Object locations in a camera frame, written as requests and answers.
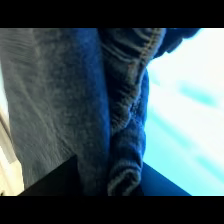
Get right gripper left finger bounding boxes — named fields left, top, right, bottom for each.
left=17, top=155, right=85, bottom=197

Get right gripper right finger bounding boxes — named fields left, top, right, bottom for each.
left=141, top=161, right=192, bottom=197

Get blue jeans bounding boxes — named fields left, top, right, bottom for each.
left=0, top=28, right=201, bottom=197

